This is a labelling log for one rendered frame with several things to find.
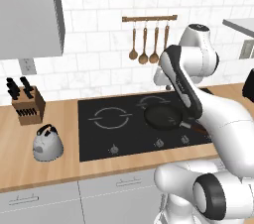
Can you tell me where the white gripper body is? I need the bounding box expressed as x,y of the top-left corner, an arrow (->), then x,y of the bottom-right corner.
153,64 -> 175,91

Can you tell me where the wooden hanging spoon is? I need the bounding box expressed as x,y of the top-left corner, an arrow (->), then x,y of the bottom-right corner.
148,26 -> 161,64
138,26 -> 150,65
128,27 -> 139,61

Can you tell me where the black frying pan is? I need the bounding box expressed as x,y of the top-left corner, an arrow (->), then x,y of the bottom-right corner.
143,103 -> 208,136

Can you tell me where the wooden hanging spatula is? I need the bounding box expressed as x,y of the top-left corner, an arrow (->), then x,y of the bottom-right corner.
161,24 -> 171,54

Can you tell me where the black hob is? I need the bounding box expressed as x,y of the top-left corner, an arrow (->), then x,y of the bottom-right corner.
77,88 -> 214,164

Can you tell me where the black appliance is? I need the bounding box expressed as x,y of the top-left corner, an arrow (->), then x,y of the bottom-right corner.
241,68 -> 254,104

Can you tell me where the grey shelf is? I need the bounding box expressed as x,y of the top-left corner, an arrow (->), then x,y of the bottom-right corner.
221,17 -> 254,39

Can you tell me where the grey drawer front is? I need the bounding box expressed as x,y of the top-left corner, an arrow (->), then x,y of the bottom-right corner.
76,168 -> 159,201
0,180 -> 80,215

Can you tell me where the wooden knife block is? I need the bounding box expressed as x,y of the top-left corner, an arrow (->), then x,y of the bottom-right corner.
11,84 -> 47,127

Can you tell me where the grey cupboard door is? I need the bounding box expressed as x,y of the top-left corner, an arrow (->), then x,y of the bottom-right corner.
0,197 -> 85,224
78,186 -> 167,224

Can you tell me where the wooden utensil rail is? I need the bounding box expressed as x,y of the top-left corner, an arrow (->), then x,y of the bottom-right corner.
121,14 -> 179,24

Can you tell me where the grey wall socket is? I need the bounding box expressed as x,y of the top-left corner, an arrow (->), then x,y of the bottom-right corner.
239,39 -> 254,60
19,56 -> 38,75

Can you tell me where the grey drawer handle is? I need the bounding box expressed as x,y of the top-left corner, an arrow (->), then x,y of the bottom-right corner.
115,175 -> 143,188
8,193 -> 41,206

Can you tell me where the grey kettle with black handle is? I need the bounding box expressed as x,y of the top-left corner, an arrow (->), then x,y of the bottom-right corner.
32,123 -> 64,163

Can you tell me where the black-handled knife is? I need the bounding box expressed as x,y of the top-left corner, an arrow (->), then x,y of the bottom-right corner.
19,75 -> 35,99
5,76 -> 22,101

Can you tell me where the grey wall cupboard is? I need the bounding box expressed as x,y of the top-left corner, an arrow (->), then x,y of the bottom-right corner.
0,0 -> 66,61

